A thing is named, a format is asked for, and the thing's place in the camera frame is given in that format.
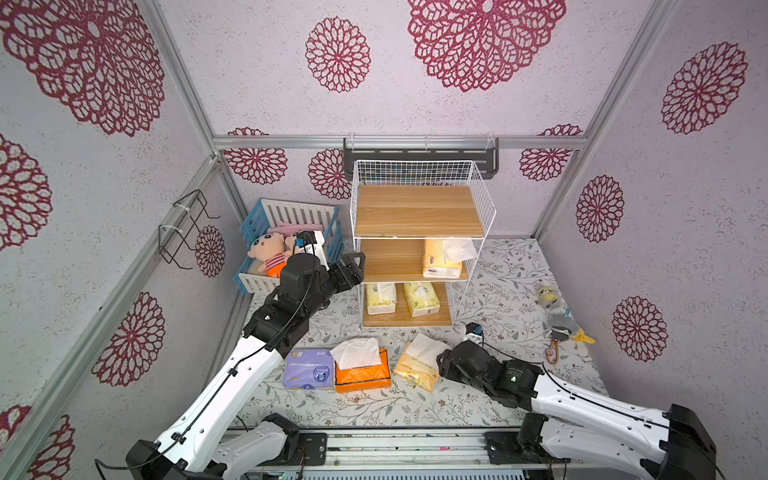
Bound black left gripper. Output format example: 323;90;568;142
302;251;363;319

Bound yellow tissue pack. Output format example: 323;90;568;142
422;239;478;280
394;333;450;392

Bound orange tissue pack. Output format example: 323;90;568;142
330;337;392;393

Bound purple tissue pack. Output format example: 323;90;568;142
282;348;335;390

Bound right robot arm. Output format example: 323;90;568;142
437;341;723;479

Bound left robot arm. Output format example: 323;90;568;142
119;252;366;479

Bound green tissue pack left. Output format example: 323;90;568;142
365;283;397;315

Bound green tissue pack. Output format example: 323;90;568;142
403;282;441;318
365;283;397;315

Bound green tissue pack right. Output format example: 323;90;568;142
403;282;441;318

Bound blue white slatted crate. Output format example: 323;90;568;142
234;198;344;295

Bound pink doll plush left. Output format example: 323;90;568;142
247;233;295;278

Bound yellow grey penguin plush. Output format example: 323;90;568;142
536;285;563;311

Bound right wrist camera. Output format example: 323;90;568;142
462;322;484;346

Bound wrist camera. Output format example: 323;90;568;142
293;230;328;267
462;322;484;346

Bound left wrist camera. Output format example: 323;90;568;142
293;230;328;267

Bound white wire three-tier shelf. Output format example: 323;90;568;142
350;159;496;328

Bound black wire wall rack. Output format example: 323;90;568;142
157;189;220;271

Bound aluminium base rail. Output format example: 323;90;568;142
161;427;607;475

